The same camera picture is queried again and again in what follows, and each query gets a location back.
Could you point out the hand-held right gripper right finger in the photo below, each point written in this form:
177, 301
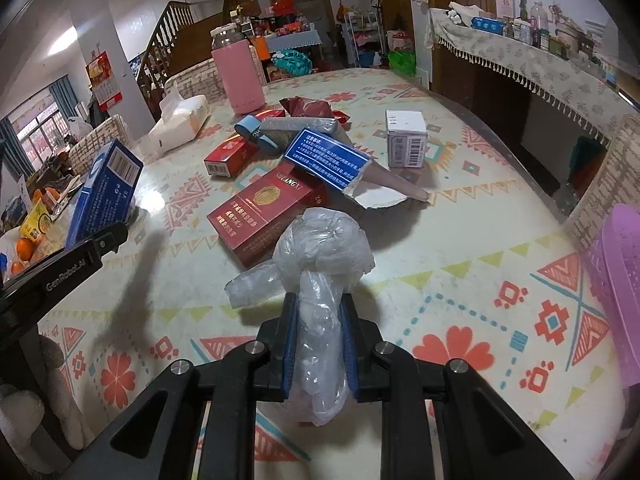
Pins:
352, 360

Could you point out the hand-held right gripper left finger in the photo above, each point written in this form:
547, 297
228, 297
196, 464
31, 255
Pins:
289, 345

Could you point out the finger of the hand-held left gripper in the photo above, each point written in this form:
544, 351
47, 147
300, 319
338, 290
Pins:
111, 237

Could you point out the blue cardboard box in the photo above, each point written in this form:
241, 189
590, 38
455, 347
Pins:
100, 195

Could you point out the clear plastic bag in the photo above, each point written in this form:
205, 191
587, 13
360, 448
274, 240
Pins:
320, 255

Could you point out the bright red wrapper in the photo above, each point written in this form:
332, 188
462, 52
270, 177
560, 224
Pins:
341, 117

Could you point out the dark red wrapper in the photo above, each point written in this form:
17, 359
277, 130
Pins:
307, 106

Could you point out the purple plastic basket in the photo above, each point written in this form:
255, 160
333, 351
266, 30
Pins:
617, 270

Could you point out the orange fruit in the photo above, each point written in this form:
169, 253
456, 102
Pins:
17, 267
23, 249

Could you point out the yellow snack packet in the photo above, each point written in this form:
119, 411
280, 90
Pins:
36, 220

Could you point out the patterned fabric chair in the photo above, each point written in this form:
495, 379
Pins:
97, 135
620, 170
192, 82

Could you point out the window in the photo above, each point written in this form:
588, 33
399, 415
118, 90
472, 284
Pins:
42, 127

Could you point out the white tissue pack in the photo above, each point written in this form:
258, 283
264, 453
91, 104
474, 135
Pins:
180, 127

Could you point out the teal curtain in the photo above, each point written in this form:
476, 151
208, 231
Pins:
14, 147
64, 97

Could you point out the large red cigarette box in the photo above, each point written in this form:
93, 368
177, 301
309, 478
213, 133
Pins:
255, 210

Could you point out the small red cigarette box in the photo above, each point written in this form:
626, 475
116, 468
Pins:
227, 155

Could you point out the blue band strip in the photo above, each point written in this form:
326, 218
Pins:
246, 127

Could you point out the torn blue label carton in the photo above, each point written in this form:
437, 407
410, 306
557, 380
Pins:
325, 157

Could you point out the glass jar with pink sleeve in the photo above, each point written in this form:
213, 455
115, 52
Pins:
240, 75

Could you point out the wooden staircase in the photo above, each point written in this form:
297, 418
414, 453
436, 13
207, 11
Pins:
170, 35

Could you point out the grey flat packet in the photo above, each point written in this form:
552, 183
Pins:
300, 127

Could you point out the small white barcode box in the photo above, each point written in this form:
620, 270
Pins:
406, 145

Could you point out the orange box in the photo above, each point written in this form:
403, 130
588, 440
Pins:
260, 47

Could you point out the teal bag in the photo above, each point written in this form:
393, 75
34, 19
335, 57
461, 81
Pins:
292, 64

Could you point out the table with checked cloth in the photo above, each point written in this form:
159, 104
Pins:
295, 40

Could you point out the green bag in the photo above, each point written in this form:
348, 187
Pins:
402, 62

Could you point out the dark wooden sideboard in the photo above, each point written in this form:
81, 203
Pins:
460, 75

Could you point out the plain wooden door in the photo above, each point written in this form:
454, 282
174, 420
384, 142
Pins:
315, 2

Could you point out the fringed leaf print cloth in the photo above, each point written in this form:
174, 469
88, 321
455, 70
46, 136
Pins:
500, 55

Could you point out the blue tissue box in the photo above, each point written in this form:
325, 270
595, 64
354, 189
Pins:
487, 25

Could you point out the row of bottles and jars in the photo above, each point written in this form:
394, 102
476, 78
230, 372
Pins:
550, 30

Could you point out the red wall calendar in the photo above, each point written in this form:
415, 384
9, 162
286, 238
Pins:
102, 77

